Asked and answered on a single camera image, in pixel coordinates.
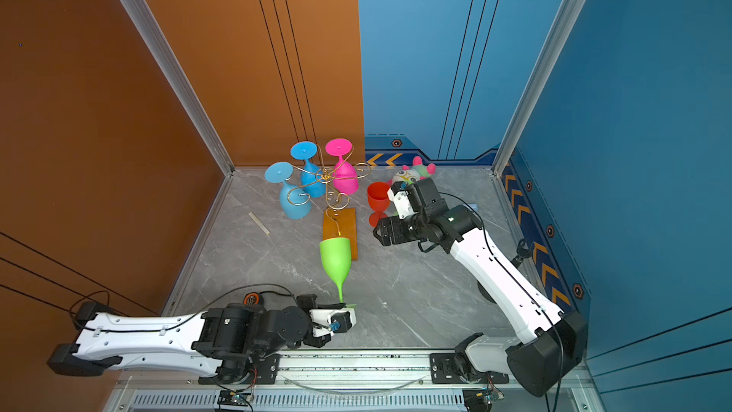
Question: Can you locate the circuit board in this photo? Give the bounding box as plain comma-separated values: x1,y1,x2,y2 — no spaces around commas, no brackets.
215,389,255,412
462,389,505,412

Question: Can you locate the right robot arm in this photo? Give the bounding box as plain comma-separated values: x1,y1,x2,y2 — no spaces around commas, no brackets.
373,179,588,397

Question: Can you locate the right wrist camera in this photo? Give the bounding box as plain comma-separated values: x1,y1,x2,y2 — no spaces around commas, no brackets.
387,181,415,219

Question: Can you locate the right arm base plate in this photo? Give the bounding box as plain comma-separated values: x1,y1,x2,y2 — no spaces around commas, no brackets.
429,352,510,385

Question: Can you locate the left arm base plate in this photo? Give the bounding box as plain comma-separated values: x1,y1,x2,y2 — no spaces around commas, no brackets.
197,354,280,387

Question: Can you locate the aluminium front rail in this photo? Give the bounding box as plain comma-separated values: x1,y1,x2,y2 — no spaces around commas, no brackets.
102,347,607,412

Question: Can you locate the blue wine glass back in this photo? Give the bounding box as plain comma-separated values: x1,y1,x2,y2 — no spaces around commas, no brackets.
291,141,326,198

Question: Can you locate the red wine glass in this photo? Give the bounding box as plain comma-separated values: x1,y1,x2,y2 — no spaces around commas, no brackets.
367,182,391,227

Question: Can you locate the blue wine glass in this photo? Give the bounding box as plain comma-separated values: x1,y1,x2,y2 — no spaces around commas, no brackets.
291,141,326,198
265,161,312,219

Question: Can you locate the gold wire glass rack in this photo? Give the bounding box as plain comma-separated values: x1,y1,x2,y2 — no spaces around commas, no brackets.
291,144,371,213

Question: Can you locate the green wine glass front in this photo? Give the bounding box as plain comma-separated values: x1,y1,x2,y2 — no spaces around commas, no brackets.
319,237,353,303

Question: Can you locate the right circuit board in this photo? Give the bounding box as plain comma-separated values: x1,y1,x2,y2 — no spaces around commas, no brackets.
462,389,505,412

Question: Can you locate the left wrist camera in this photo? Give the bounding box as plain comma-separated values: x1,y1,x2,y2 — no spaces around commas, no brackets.
310,307,356,338

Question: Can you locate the wooden rack base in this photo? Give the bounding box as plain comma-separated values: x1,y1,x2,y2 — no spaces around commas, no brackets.
322,208,358,261

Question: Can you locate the left circuit board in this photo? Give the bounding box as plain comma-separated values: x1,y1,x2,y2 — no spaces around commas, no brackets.
215,389,255,412

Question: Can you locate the white plush bird toy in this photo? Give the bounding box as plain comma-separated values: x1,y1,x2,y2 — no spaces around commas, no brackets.
390,156,437,185

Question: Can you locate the orange black tape measure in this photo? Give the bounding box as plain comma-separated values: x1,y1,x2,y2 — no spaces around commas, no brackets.
242,292,264,306

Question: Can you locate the pink wine glass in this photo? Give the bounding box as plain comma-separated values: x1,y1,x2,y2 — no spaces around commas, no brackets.
326,138,360,196

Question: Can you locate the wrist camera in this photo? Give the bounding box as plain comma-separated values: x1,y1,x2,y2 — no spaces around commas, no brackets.
310,307,356,338
387,181,415,219

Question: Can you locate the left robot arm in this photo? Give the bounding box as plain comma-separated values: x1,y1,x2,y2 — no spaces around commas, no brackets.
47,292,356,385

